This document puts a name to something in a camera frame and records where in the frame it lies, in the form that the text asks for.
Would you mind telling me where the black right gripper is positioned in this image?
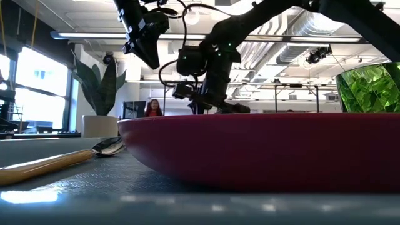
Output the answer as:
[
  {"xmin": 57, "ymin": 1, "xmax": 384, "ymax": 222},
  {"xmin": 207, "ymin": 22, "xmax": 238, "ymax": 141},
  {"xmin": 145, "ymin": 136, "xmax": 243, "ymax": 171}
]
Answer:
[{"xmin": 186, "ymin": 46, "xmax": 251, "ymax": 116}]

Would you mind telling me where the green snake plant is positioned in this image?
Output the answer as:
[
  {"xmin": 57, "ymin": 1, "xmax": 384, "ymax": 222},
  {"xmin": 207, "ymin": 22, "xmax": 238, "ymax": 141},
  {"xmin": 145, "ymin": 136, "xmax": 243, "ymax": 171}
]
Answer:
[{"xmin": 71, "ymin": 51, "xmax": 127, "ymax": 117}]

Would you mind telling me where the small round black camera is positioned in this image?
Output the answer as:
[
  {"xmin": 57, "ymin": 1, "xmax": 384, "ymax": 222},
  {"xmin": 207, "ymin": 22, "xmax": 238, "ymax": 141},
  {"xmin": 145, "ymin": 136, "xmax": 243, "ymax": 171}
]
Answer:
[{"xmin": 102, "ymin": 52, "xmax": 115, "ymax": 66}]

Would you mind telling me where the black metal station frame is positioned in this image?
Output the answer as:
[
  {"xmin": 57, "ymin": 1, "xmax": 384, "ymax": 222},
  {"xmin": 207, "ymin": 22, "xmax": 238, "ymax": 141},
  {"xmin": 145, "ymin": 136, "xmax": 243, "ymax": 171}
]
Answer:
[{"xmin": 273, "ymin": 82, "xmax": 321, "ymax": 114}]

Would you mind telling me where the red round plate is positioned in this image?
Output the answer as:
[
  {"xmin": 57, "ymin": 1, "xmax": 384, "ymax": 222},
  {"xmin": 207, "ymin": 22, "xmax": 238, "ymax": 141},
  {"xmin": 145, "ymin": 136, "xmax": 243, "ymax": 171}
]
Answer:
[{"xmin": 117, "ymin": 112, "xmax": 400, "ymax": 194}]

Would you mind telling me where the small black monitor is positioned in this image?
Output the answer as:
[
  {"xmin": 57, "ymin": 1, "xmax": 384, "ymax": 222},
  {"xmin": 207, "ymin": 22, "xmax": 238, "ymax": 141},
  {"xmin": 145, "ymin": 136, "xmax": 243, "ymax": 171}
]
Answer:
[{"xmin": 122, "ymin": 100, "xmax": 147, "ymax": 120}]

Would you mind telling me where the fork with wooden handle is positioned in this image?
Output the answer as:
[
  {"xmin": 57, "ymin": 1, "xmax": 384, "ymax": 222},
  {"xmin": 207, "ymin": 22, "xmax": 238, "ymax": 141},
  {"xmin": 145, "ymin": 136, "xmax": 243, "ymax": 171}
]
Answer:
[{"xmin": 0, "ymin": 136, "xmax": 126, "ymax": 188}]

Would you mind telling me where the green faceted glass cup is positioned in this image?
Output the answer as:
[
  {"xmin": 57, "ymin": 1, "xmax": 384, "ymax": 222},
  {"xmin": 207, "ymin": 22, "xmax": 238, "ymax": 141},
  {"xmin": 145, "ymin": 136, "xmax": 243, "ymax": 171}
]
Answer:
[{"xmin": 335, "ymin": 62, "xmax": 400, "ymax": 114}]

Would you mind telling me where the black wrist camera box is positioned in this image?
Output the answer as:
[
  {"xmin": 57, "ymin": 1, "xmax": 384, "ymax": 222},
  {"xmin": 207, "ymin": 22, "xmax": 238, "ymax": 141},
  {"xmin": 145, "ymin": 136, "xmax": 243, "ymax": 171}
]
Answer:
[{"xmin": 172, "ymin": 81, "xmax": 195, "ymax": 101}]

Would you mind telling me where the long ceiling light strip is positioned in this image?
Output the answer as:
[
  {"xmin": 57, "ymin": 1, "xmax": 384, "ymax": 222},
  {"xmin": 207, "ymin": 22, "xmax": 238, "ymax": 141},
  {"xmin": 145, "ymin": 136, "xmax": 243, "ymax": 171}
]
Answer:
[{"xmin": 49, "ymin": 30, "xmax": 365, "ymax": 44}]

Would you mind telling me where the silver ventilation duct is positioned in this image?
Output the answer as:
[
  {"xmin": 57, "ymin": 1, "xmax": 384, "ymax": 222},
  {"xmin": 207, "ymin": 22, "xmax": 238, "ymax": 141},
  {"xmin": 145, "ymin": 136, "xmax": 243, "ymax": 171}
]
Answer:
[{"xmin": 243, "ymin": 9, "xmax": 365, "ymax": 65}]

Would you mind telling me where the white plant pot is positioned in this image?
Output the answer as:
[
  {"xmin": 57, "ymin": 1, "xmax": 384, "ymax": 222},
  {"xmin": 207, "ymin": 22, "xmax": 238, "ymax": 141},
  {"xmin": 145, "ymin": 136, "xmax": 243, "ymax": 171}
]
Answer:
[{"xmin": 81, "ymin": 115, "xmax": 120, "ymax": 139}]

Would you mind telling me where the black frame-mounted camera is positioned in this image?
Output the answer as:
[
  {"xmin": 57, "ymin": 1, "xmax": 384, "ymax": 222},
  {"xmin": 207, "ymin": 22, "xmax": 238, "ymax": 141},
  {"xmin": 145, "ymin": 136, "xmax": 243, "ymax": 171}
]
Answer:
[{"xmin": 305, "ymin": 45, "xmax": 333, "ymax": 65}]

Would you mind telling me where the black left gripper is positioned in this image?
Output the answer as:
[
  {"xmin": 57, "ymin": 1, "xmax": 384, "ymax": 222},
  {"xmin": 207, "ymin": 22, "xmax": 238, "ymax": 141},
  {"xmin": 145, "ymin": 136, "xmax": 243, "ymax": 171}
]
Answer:
[{"xmin": 112, "ymin": 0, "xmax": 172, "ymax": 71}]

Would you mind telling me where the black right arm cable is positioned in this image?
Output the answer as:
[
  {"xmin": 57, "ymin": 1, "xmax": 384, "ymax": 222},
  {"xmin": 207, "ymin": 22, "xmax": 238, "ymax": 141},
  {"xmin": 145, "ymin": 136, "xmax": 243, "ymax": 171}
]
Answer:
[{"xmin": 157, "ymin": 2, "xmax": 233, "ymax": 88}]

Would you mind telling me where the person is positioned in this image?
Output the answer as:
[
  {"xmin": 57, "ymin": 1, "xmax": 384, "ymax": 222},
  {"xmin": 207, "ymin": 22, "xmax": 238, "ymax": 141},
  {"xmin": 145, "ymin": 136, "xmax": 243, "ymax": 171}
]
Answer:
[{"xmin": 144, "ymin": 98, "xmax": 164, "ymax": 118}]

